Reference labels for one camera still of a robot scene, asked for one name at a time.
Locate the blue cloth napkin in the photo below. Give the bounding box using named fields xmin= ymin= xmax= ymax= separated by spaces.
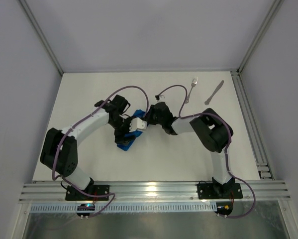
xmin=116 ymin=109 xmax=145 ymax=151

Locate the silver fork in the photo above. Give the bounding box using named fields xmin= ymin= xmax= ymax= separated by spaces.
xmin=185 ymin=77 xmax=198 ymax=104

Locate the silver table knife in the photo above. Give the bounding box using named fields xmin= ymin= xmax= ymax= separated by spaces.
xmin=204 ymin=80 xmax=224 ymax=106

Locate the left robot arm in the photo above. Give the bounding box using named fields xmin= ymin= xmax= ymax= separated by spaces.
xmin=40 ymin=95 xmax=136 ymax=198

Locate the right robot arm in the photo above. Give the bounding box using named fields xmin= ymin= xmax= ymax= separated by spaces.
xmin=143 ymin=102 xmax=235 ymax=198

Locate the left controller board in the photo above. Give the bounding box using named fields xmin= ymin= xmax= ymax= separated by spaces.
xmin=76 ymin=203 xmax=95 ymax=219

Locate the controller board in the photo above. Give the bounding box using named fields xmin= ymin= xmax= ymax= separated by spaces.
xmin=76 ymin=203 xmax=95 ymax=219
xmin=215 ymin=202 xmax=233 ymax=218

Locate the right controller board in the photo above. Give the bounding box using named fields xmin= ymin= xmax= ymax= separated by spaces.
xmin=215 ymin=202 xmax=233 ymax=218

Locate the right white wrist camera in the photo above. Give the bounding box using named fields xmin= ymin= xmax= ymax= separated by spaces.
xmin=155 ymin=94 xmax=165 ymax=101

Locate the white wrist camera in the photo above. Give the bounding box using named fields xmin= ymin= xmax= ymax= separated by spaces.
xmin=155 ymin=94 xmax=165 ymax=101
xmin=129 ymin=118 xmax=147 ymax=132

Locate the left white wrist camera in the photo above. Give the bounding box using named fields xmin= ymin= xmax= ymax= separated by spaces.
xmin=129 ymin=118 xmax=147 ymax=132

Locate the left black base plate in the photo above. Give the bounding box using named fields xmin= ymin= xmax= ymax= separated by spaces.
xmin=65 ymin=184 xmax=110 ymax=201

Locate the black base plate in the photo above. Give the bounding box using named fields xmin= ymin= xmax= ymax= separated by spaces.
xmin=65 ymin=184 xmax=110 ymax=201
xmin=197 ymin=181 xmax=243 ymax=200

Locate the slotted cable duct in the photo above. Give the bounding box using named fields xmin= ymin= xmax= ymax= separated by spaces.
xmin=29 ymin=201 xmax=216 ymax=213

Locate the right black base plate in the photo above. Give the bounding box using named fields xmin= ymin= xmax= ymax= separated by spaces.
xmin=197 ymin=181 xmax=243 ymax=200

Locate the right side aluminium rail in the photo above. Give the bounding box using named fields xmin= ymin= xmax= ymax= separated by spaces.
xmin=230 ymin=70 xmax=275 ymax=180

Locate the aluminium rail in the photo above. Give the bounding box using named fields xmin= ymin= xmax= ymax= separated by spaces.
xmin=230 ymin=70 xmax=275 ymax=180
xmin=18 ymin=180 xmax=291 ymax=203

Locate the left aluminium frame post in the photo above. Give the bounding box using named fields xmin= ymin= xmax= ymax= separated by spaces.
xmin=17 ymin=0 xmax=64 ymax=76

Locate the aluminium frame post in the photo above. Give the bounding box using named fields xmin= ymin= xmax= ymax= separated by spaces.
xmin=17 ymin=0 xmax=64 ymax=76
xmin=237 ymin=0 xmax=284 ymax=74

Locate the aluminium front rail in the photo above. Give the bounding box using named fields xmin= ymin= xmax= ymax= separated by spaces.
xmin=18 ymin=180 xmax=291 ymax=203

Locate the right aluminium frame post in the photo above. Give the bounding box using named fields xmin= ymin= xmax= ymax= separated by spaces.
xmin=237 ymin=0 xmax=284 ymax=74

